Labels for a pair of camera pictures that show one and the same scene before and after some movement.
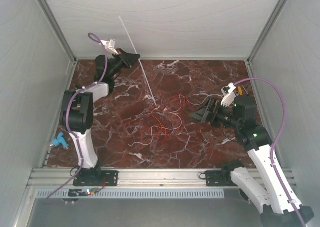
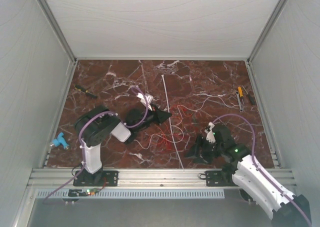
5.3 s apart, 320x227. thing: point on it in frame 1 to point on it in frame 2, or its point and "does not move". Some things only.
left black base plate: [96, 177] does not move
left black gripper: [130, 59] to [160, 117]
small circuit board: [90, 191] does not move
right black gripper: [215, 106] to [202, 158]
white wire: [176, 114] to [179, 119]
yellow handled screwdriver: [240, 91] does not move
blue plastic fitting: [60, 140] does not move
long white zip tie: [140, 63] to [169, 119]
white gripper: [228, 91] to [210, 136]
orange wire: [160, 124] to [156, 134]
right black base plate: [219, 178] does not move
